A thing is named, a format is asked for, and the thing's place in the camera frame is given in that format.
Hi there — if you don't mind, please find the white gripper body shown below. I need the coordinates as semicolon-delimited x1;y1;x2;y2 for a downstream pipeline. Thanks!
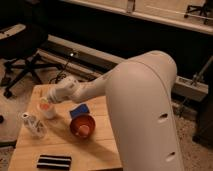
46;76;80;103

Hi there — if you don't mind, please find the orange pepper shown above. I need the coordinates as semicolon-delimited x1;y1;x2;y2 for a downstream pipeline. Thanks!
39;102;50;110

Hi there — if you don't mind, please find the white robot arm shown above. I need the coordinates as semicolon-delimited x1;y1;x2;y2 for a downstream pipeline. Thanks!
47;50;184;171

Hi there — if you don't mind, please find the orange ceramic bowl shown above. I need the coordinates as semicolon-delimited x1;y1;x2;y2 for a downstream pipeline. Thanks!
70;115;96;139

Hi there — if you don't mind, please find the blue sponge block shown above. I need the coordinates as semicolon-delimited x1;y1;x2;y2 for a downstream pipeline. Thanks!
70;104;90;119

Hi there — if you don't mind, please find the black office chair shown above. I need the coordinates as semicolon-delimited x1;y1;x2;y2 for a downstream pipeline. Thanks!
0;0;62;98

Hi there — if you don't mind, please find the black striped eraser block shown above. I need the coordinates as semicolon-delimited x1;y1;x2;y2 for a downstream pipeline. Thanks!
37;155;72;170

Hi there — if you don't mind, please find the distant chair base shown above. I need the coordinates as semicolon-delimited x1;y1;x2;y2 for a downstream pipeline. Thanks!
184;0;213;24

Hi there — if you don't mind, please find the black cable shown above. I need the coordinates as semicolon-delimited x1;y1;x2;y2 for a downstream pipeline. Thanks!
48;50;77;85

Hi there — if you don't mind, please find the long metal floor rail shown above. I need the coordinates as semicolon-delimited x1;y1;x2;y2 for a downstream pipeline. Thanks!
47;35;209;102

